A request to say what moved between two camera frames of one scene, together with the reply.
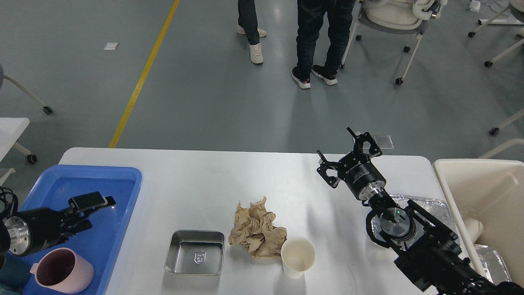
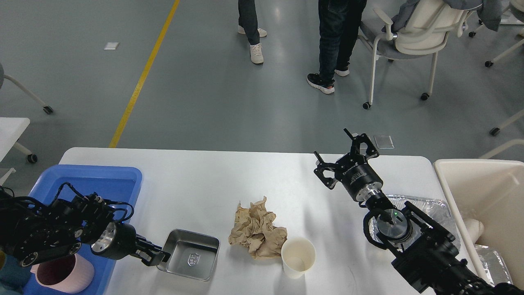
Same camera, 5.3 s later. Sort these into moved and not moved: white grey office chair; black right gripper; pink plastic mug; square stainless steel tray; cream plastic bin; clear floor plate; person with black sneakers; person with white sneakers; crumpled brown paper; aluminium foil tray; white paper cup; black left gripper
Moved: person with black sneakers; square stainless steel tray; white grey office chair; black left gripper
Not moved: cream plastic bin; white paper cup; person with white sneakers; pink plastic mug; clear floor plate; aluminium foil tray; crumpled brown paper; black right gripper
